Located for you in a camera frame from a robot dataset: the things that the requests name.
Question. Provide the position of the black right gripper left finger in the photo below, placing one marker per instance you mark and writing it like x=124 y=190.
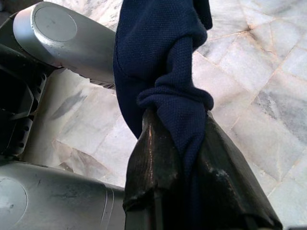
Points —
x=153 y=163

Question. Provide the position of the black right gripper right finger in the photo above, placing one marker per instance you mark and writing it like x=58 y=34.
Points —
x=227 y=182

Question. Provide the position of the black garment with red trim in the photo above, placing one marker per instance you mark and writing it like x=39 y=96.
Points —
x=156 y=60

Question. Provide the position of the grey right robot leg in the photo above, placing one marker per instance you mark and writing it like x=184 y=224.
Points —
x=52 y=198

